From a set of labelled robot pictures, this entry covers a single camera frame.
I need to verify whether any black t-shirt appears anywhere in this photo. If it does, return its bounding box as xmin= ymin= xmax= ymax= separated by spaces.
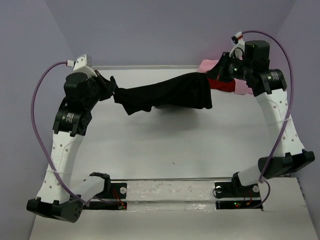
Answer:
xmin=113 ymin=72 xmax=213 ymax=115

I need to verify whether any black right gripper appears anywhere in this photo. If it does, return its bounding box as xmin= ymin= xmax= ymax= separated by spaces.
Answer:
xmin=204 ymin=51 xmax=253 ymax=83

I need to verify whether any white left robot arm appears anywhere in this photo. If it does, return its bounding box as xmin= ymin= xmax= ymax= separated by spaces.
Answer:
xmin=26 ymin=72 xmax=117 ymax=223

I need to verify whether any pink t-shirt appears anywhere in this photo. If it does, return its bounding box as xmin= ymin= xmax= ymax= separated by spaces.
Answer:
xmin=197 ymin=59 xmax=253 ymax=95

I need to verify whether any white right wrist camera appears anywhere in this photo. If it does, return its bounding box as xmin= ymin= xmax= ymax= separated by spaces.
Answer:
xmin=229 ymin=31 xmax=245 ymax=60

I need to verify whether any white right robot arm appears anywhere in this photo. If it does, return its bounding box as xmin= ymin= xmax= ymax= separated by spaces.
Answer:
xmin=206 ymin=39 xmax=315 ymax=196

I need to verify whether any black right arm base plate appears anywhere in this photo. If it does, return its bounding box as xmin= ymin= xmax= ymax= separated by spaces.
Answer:
xmin=212 ymin=181 xmax=263 ymax=210

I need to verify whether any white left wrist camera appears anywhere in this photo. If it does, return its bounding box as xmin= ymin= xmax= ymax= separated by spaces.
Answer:
xmin=66 ymin=54 xmax=97 ymax=78

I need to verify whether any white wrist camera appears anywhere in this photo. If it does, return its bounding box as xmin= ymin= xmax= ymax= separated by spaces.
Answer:
xmin=66 ymin=54 xmax=97 ymax=78
xmin=229 ymin=31 xmax=245 ymax=60

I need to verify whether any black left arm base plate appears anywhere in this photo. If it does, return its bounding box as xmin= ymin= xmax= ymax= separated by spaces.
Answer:
xmin=83 ymin=181 xmax=128 ymax=211

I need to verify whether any red t-shirt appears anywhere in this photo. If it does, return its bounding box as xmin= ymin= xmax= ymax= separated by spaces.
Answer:
xmin=208 ymin=78 xmax=236 ymax=93

